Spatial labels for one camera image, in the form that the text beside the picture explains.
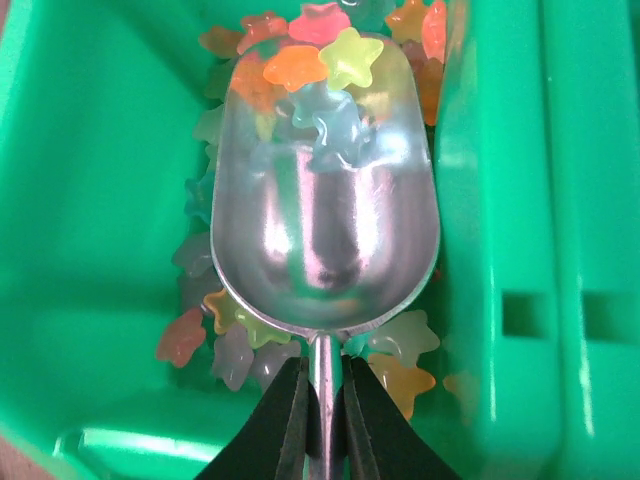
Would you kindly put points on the green bin with star candies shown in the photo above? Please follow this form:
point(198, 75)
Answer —
point(98, 103)

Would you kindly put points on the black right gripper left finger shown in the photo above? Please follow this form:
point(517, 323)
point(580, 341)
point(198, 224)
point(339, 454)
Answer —
point(272, 443)

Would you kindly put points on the silver metal scoop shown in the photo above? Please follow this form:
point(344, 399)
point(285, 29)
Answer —
point(325, 220)

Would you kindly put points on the green bin with lollipop candies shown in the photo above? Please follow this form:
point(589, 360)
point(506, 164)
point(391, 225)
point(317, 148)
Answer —
point(594, 144)

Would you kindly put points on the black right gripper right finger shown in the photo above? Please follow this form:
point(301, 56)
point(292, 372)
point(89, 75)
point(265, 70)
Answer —
point(380, 442)

